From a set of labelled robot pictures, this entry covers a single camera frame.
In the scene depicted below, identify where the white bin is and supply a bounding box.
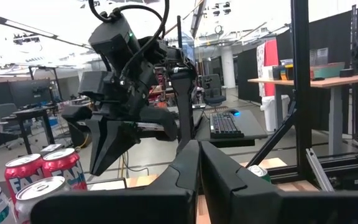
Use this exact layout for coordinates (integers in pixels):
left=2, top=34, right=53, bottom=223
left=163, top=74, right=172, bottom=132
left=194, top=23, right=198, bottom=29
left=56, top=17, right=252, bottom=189
left=259, top=95, right=291, bottom=132

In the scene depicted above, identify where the wooden standing desk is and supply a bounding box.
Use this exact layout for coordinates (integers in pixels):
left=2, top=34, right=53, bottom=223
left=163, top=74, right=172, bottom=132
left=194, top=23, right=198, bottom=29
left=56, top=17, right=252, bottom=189
left=247, top=74, right=358, bottom=156

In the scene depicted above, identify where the black aluminium table frame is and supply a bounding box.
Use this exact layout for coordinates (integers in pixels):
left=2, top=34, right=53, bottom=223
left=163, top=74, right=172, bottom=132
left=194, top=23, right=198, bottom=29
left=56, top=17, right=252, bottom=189
left=246, top=0, right=358, bottom=191

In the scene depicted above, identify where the laptop blue lit keyboard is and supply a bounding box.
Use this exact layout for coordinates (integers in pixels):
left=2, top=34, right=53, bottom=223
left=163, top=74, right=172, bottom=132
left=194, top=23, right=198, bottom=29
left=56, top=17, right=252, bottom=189
left=194, top=108, right=269, bottom=149

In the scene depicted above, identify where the red white banner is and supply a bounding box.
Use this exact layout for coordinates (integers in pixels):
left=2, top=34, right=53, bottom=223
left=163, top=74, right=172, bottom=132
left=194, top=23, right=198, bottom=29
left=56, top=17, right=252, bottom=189
left=256, top=39, right=280, bottom=97

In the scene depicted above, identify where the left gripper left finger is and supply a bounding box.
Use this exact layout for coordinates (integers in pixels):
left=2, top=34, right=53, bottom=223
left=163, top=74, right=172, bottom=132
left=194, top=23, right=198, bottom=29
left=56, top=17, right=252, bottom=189
left=29, top=139, right=200, bottom=224

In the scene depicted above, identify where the black monitor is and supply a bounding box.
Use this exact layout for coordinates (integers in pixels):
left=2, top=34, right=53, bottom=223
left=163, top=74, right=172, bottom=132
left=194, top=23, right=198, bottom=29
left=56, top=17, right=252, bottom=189
left=9, top=79, right=53, bottom=106

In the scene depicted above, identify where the teal box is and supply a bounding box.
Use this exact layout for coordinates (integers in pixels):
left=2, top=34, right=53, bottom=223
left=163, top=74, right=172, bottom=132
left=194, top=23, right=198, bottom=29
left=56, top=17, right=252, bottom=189
left=309, top=62, right=346, bottom=79

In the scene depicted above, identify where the black office chair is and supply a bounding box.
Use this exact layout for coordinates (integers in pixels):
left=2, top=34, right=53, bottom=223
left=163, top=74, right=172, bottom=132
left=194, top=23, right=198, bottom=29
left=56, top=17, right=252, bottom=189
left=201, top=73, right=227, bottom=107

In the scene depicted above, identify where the grey office chair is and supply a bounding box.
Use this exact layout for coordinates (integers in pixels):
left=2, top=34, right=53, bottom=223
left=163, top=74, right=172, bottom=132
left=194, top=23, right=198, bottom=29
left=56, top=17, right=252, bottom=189
left=0, top=103, right=20, bottom=133

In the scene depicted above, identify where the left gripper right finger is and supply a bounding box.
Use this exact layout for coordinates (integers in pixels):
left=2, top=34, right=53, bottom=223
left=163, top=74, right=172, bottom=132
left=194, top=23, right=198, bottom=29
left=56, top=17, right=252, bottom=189
left=200, top=141, right=358, bottom=224

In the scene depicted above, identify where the green soda can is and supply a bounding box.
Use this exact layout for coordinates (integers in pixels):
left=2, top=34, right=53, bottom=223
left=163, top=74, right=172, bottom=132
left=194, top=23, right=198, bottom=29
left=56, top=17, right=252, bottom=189
left=247, top=164, right=272, bottom=184

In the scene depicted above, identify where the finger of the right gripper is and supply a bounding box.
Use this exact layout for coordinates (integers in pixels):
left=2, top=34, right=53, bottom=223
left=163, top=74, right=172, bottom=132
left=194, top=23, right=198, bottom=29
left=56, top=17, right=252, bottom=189
left=62, top=105, right=139, bottom=177
left=140, top=107, right=178, bottom=141

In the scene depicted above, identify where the black desk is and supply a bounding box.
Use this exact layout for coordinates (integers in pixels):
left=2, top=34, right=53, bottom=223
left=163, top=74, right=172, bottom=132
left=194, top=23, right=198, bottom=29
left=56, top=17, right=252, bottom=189
left=11, top=106, right=59, bottom=155

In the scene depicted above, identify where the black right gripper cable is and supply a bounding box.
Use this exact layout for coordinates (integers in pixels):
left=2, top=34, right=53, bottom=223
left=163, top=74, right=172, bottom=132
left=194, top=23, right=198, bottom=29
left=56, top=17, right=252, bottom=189
left=88, top=0, right=171, bottom=78

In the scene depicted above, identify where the silver Diet Coke can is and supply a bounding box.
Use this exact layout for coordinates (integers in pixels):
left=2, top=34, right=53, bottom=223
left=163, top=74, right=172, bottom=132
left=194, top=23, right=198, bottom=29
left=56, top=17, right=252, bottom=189
left=13, top=175, right=71, bottom=224

